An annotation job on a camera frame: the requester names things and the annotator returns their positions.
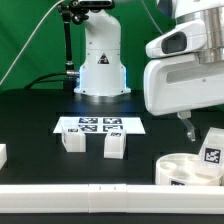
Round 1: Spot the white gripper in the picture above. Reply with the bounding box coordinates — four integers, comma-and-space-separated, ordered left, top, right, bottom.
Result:
143, 18, 224, 141

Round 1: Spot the white round stool seat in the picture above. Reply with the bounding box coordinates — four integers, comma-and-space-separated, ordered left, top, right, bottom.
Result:
155, 153, 222, 186

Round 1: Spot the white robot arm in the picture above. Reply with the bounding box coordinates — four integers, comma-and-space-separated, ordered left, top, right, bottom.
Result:
78, 0, 224, 140

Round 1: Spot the white marker sheet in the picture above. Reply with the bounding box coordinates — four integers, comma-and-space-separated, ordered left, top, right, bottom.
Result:
54, 117, 145, 134

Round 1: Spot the white left side block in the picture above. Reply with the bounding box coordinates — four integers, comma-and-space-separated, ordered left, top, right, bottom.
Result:
0, 144, 7, 170

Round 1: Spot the white front rail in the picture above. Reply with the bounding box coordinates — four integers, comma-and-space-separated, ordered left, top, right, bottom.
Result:
0, 184, 224, 214

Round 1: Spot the black cable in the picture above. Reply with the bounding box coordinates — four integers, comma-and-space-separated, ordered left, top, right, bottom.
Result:
23, 71, 81, 90

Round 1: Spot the black camera stand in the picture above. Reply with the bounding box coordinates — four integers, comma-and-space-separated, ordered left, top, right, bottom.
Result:
58, 0, 115, 90

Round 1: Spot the white cable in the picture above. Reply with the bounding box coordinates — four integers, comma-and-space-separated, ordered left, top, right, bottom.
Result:
0, 0, 66, 86

